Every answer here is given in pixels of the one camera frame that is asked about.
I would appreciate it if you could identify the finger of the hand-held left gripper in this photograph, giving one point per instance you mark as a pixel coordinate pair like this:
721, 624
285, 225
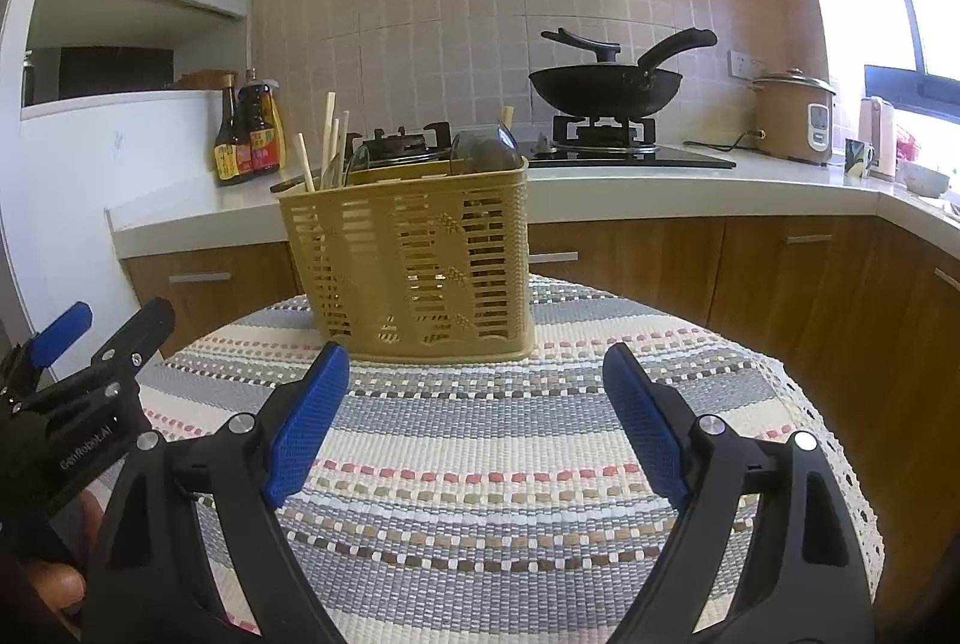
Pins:
131, 340
64, 329

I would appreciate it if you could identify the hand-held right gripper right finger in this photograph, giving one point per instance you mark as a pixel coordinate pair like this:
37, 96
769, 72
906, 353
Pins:
645, 419

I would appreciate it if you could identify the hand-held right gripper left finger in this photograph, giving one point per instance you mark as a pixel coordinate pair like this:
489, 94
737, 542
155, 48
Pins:
307, 423

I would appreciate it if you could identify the yellow plastic utensil basket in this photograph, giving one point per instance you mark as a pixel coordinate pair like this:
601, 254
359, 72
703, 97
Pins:
405, 269

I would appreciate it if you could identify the wooden chopstick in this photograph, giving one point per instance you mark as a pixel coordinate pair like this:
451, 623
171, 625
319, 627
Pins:
344, 138
329, 134
307, 164
337, 149

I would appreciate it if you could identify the wooden chopsticks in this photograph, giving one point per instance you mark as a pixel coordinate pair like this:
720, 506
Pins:
508, 116

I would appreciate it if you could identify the person's left hand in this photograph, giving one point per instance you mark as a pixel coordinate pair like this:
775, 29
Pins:
56, 584

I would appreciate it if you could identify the wooden base cabinets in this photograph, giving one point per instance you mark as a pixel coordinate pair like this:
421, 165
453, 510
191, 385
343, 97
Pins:
787, 284

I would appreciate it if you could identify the yellow label sauce bottle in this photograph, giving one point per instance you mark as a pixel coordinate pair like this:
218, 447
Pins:
231, 157

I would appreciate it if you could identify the white kitchen countertop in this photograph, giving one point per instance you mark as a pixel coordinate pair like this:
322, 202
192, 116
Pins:
675, 190

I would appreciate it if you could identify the red label sauce bottle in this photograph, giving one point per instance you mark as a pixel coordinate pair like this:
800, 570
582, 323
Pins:
262, 142

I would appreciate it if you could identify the black gas stove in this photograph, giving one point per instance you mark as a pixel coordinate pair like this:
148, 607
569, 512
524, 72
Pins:
600, 153

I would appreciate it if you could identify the brown wooden board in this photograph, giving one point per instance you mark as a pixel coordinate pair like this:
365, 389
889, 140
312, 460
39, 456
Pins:
206, 80

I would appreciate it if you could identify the glass bowls in basket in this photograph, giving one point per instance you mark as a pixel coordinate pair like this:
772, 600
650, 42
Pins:
484, 145

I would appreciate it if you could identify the black wok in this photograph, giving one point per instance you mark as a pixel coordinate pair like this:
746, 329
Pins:
607, 89

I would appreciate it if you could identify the beige rice cooker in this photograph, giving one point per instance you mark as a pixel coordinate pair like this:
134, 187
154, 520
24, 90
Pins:
795, 119

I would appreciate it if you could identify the dark mug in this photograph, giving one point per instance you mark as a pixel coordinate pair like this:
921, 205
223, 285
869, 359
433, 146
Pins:
859, 158

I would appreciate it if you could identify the pale pink kettle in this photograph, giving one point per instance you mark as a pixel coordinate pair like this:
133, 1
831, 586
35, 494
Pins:
879, 134

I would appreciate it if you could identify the white bowl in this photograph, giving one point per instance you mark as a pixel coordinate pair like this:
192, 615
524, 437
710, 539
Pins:
924, 178

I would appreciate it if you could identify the white wall socket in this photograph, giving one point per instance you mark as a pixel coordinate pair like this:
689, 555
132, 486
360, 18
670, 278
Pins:
744, 64

